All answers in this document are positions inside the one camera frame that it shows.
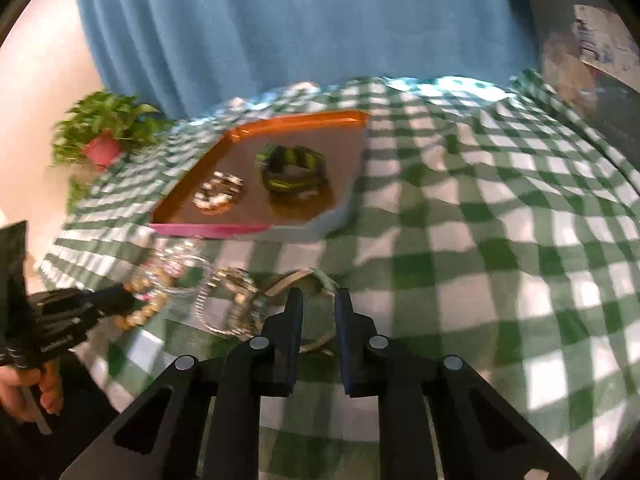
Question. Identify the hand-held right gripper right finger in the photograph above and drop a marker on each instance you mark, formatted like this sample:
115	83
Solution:
345	332

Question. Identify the potted green plant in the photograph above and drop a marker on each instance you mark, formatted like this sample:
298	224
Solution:
107	122

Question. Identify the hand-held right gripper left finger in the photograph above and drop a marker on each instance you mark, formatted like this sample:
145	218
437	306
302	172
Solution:
294	325

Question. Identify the green white checkered cloth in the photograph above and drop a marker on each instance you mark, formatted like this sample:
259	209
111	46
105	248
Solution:
450	210

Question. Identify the wall poster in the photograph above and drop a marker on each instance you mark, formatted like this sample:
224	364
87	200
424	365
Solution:
607	40

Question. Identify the green black smartwatch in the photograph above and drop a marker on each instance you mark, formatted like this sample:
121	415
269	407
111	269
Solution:
292	167

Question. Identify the person's left hand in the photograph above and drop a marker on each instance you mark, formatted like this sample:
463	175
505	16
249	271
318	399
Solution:
25	392

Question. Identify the copper metal tray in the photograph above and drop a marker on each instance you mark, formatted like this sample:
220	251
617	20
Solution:
330	145

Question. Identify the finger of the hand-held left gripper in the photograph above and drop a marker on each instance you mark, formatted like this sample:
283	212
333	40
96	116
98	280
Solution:
112	300

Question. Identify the blue curtain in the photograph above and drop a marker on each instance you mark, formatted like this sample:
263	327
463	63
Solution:
300	25

